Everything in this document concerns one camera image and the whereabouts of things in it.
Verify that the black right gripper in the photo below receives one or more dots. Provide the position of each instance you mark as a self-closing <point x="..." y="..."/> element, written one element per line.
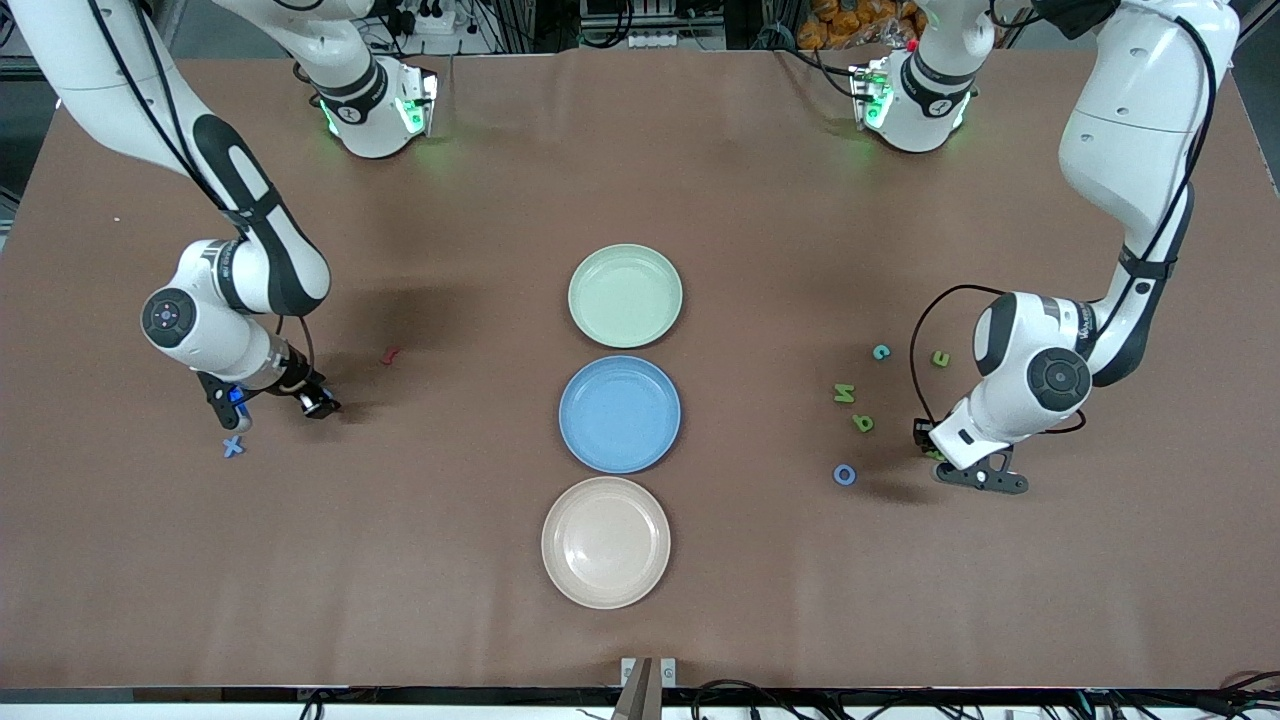
<point x="297" y="384"/>

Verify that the green letter P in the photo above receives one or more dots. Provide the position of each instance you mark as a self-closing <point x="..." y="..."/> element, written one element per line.
<point x="862" y="422"/>

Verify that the blue letter X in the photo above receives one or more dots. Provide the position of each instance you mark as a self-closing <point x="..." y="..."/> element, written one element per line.
<point x="232" y="447"/>

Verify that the green letter N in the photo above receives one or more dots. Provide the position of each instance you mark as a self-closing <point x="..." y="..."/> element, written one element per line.
<point x="844" y="393"/>

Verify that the white power strip with plugs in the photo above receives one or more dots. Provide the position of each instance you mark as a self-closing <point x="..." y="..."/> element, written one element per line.
<point x="435" y="15"/>

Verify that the beige plate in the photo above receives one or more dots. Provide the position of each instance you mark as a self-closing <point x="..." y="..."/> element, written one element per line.
<point x="606" y="542"/>

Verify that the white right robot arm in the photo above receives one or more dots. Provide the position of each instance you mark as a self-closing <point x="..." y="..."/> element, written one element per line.
<point x="80" y="60"/>

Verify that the red curvy letter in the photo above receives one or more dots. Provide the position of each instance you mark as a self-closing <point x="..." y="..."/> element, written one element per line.
<point x="391" y="355"/>

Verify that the light green plate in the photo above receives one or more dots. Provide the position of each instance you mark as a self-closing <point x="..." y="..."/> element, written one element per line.
<point x="625" y="296"/>

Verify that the blue letter O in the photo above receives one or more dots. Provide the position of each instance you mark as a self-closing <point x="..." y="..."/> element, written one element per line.
<point x="835" y="474"/>

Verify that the orange snack bag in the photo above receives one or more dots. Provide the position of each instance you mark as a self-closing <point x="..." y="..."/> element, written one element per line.
<point x="840" y="25"/>

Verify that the dark electronics rack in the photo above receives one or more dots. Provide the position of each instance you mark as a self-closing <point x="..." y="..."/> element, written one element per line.
<point x="600" y="25"/>

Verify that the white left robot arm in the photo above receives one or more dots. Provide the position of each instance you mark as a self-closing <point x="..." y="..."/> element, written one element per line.
<point x="1130" y="150"/>

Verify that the blue plate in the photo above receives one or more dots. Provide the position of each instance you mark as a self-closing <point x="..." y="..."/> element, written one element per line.
<point x="620" y="414"/>

